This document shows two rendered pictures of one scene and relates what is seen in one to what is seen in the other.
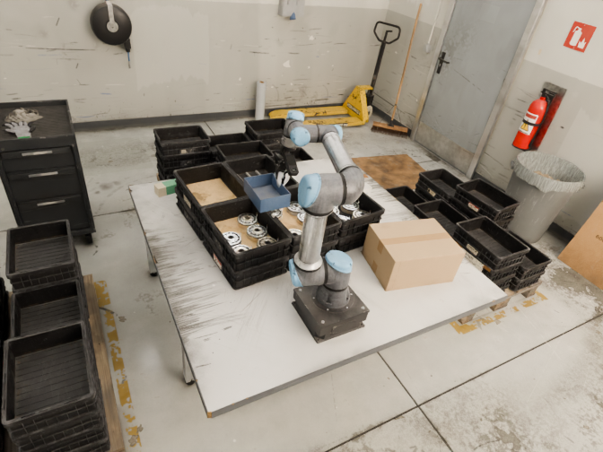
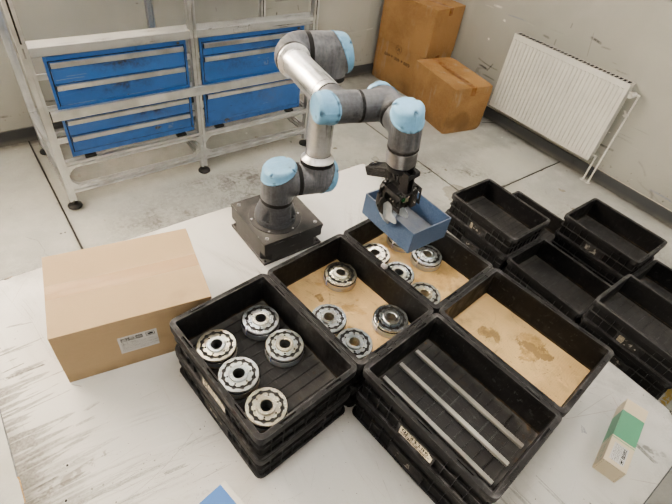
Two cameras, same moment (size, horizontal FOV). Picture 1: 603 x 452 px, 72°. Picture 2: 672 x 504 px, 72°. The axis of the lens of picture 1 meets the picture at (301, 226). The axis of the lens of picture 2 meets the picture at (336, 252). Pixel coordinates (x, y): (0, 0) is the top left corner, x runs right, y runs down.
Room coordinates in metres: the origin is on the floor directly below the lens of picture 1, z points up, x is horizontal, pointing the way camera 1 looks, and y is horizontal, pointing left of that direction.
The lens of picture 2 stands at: (2.66, -0.18, 1.91)
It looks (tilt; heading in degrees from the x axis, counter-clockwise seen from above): 43 degrees down; 170
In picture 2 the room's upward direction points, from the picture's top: 9 degrees clockwise
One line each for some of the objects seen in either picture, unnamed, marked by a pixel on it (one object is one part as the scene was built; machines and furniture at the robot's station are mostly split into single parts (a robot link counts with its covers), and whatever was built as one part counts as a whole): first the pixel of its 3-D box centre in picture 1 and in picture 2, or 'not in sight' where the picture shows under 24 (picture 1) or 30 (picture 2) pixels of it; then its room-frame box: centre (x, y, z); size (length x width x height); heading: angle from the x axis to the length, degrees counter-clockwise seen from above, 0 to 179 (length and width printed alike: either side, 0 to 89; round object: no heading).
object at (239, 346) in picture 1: (295, 280); (315, 415); (1.88, -0.01, 0.35); 1.60 x 1.60 x 0.70; 33
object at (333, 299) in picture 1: (334, 288); (275, 206); (1.33, -0.18, 0.85); 0.15 x 0.15 x 0.10
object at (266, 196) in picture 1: (266, 192); (405, 215); (1.65, 0.18, 1.10); 0.20 x 0.15 x 0.07; 33
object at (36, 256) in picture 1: (49, 275); (626, 349); (1.60, 1.35, 0.37); 0.40 x 0.30 x 0.45; 33
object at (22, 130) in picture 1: (18, 129); not in sight; (2.28, 1.82, 0.88); 0.25 x 0.19 x 0.03; 33
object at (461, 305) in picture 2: (212, 192); (516, 344); (1.93, 0.52, 0.87); 0.40 x 0.30 x 0.11; 38
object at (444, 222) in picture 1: (438, 233); not in sight; (2.66, -1.05, 0.31); 0.40 x 0.30 x 0.34; 33
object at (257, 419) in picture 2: not in sight; (266, 406); (2.11, -0.19, 0.86); 0.10 x 0.10 x 0.01
